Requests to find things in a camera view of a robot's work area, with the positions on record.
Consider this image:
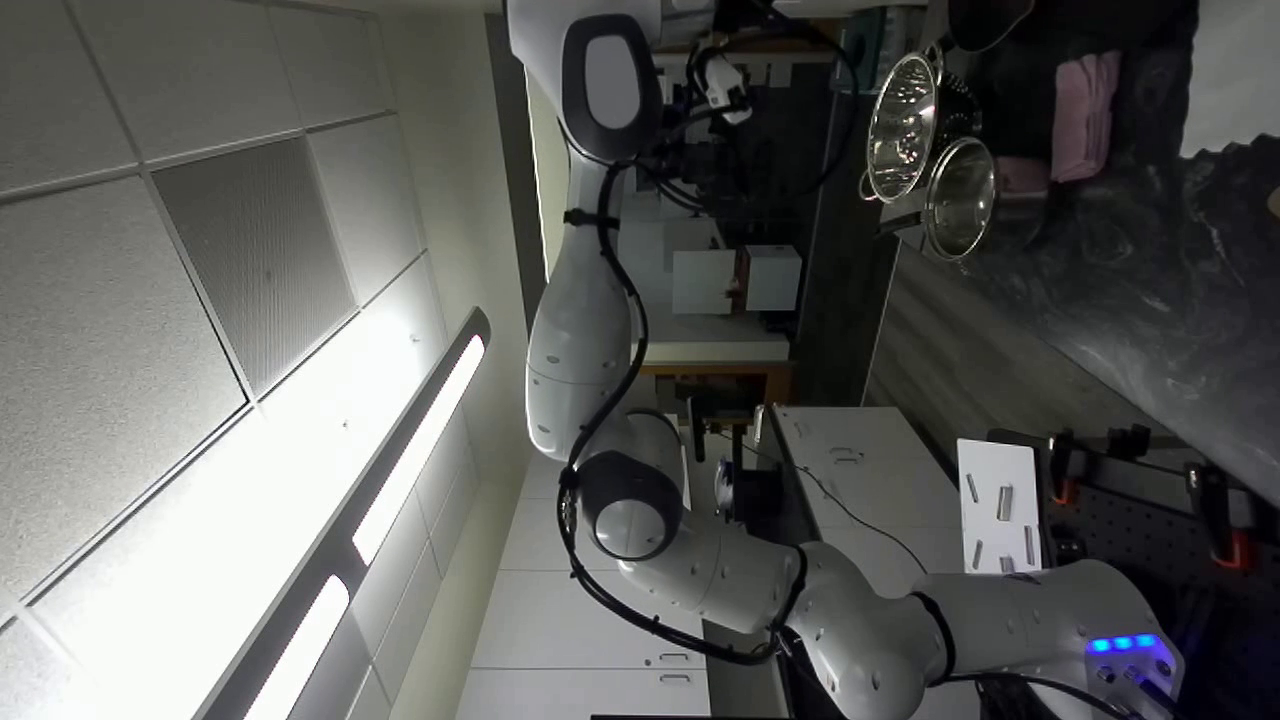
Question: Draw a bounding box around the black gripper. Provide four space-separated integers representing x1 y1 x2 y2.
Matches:
670 4 759 124

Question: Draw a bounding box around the steel perforated colander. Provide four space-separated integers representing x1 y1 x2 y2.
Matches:
854 44 947 208

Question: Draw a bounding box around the pink folded cloth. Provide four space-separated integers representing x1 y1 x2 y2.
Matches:
1047 48 1122 189

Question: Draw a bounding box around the long ceiling light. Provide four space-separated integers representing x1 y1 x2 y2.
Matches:
195 305 495 720

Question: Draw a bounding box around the white marker paper sheet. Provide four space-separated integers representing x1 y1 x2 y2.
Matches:
951 437 1047 581

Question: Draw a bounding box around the white paper towel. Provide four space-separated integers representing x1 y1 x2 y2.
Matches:
1177 0 1280 160

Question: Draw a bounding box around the black clamp orange tip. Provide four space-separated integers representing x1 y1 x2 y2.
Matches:
1042 425 1113 515
1192 464 1262 577

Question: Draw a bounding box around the steel saucepan black handle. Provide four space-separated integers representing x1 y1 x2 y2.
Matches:
915 133 999 264

